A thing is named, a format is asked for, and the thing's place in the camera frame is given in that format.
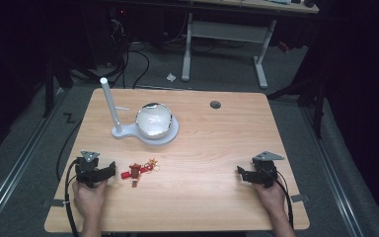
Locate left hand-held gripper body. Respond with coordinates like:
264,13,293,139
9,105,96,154
74,150,105,190

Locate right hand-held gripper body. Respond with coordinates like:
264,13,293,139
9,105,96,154
251,150,285,190

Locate red and gold keychain charm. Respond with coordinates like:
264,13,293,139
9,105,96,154
120,158,161,189

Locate person's right hand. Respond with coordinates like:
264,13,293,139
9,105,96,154
253,182,287,217

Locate person's left hand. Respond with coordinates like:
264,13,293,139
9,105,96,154
72,179,110,217

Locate white stand with pole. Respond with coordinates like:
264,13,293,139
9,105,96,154
99,76,181,146

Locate black tape floor mark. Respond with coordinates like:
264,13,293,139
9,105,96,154
62,112,77,124

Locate silver metal bowl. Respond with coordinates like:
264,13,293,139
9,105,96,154
134,102,174,140

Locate wooden desk with grey legs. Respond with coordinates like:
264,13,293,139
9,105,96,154
181,0,321,90

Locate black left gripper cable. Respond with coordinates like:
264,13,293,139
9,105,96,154
63,157,81,237

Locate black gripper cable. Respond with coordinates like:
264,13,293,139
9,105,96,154
63,157,81,237
270,169,295,229

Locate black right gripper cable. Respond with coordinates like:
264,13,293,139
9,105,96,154
270,169,295,229

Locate metal floor rail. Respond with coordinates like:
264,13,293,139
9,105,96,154
0,87,67,236
300,107,366,237

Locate black floor cables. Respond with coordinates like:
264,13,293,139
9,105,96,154
107,18,151,90

